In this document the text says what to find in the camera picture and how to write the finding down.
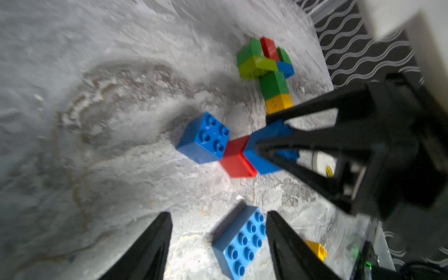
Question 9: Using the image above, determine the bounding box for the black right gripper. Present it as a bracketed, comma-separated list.
[254, 71, 448, 221]

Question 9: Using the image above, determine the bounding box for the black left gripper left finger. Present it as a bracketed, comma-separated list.
[100, 212, 173, 280]

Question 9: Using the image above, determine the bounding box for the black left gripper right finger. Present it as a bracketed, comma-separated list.
[266, 211, 339, 280]

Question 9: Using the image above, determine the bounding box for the blue square lego brick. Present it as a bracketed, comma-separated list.
[243, 119, 300, 176]

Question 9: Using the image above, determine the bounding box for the yellow square lego brick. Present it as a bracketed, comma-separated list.
[266, 94, 294, 114]

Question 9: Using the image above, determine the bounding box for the green small lego brick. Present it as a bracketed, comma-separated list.
[259, 72, 289, 101]
[236, 38, 264, 67]

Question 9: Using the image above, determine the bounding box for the lime green long lego brick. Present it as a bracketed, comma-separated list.
[239, 56, 278, 80]

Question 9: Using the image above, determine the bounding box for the red square lego brick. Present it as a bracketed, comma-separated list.
[219, 135, 258, 178]

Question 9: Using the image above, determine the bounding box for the yellow small lego brick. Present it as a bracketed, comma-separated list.
[304, 240, 328, 262]

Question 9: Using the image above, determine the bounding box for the light blue long lego brick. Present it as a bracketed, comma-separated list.
[212, 205, 267, 280]

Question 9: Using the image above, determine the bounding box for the green lego brick back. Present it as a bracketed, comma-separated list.
[276, 47, 292, 64]

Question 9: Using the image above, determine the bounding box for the white tape roll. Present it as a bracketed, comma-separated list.
[312, 151, 337, 178]

